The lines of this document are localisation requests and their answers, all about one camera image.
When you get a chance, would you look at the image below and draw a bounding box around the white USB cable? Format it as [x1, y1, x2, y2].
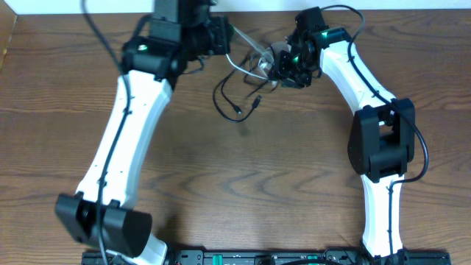
[224, 26, 280, 88]

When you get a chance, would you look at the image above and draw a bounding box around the black USB cable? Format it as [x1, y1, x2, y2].
[212, 51, 280, 124]

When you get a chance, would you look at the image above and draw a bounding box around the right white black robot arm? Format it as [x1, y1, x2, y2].
[259, 28, 416, 260]

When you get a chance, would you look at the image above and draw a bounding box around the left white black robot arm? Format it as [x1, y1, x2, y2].
[55, 15, 233, 264]

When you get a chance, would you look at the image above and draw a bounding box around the cardboard panel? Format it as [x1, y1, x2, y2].
[0, 0, 18, 66]

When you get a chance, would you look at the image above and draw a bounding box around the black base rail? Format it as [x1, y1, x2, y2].
[80, 249, 452, 265]

